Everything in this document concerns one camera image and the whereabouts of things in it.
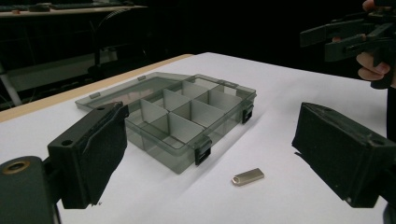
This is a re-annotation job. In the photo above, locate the white table mat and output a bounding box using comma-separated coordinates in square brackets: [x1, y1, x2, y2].
[0, 51, 396, 224]

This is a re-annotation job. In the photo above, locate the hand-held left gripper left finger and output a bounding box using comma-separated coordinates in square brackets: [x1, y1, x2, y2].
[47, 102, 130, 210]

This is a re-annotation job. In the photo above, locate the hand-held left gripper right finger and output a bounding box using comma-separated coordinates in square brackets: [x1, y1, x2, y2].
[291, 102, 396, 209]

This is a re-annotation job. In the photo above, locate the light wooden desk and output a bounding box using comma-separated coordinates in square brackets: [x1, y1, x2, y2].
[0, 3, 148, 19]

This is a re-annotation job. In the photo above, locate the white metal stand leg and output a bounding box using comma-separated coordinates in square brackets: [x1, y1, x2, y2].
[0, 62, 23, 107]

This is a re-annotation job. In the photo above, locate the silver usb flash drive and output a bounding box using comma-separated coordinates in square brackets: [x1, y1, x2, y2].
[231, 167, 265, 187]

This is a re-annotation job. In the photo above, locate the transparent grey compartment box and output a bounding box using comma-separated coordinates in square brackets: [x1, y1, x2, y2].
[75, 72, 258, 175]

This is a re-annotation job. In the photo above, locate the black office chair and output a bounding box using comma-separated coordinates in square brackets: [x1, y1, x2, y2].
[88, 8, 157, 80]

